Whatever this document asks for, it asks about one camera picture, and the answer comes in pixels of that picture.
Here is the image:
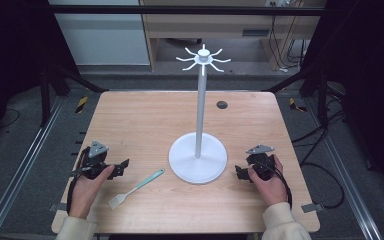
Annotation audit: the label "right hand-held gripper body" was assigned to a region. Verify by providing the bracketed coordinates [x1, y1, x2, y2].
[245, 143, 277, 182]

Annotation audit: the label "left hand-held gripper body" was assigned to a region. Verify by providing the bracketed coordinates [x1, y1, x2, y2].
[76, 139, 116, 181]

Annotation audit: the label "pale green plastic fork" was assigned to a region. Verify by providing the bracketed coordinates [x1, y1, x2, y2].
[108, 168, 166, 211]

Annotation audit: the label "white hook rack stand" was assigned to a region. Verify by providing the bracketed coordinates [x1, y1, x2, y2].
[168, 43, 232, 185]

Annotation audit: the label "person's right hand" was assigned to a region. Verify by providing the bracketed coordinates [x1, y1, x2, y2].
[247, 154, 290, 208]

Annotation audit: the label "person's left hand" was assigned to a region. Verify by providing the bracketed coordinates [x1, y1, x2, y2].
[68, 164, 116, 220]

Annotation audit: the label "black and yellow tape strip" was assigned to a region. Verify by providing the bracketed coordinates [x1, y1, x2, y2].
[288, 97, 308, 113]
[74, 95, 89, 115]

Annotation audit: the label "black metal stand legs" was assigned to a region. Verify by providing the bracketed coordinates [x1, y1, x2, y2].
[39, 62, 110, 128]
[265, 65, 332, 129]

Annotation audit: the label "white cabinet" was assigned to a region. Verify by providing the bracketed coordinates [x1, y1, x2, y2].
[47, 0, 151, 66]

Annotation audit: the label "light wooden desk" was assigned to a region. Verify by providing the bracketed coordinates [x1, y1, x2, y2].
[139, 0, 328, 72]

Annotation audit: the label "right hand-held gripper cable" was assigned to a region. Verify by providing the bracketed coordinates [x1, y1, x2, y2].
[269, 162, 294, 210]

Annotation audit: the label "hand-held gripper cable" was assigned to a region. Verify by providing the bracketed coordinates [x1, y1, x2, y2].
[66, 148, 92, 215]
[269, 162, 294, 210]

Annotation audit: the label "left hand-held gripper cable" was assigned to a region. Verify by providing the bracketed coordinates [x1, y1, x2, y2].
[66, 148, 92, 215]

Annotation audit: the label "aluminium floor rail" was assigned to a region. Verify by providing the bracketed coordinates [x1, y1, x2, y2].
[0, 96, 65, 240]
[303, 97, 384, 240]

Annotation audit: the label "black floor cable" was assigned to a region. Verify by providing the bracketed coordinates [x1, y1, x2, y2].
[291, 109, 347, 211]

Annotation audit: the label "hanging black cables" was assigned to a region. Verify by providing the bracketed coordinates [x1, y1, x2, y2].
[268, 0, 307, 73]

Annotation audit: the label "black horizontal frame bar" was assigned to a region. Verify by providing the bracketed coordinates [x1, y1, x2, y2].
[50, 4, 327, 17]

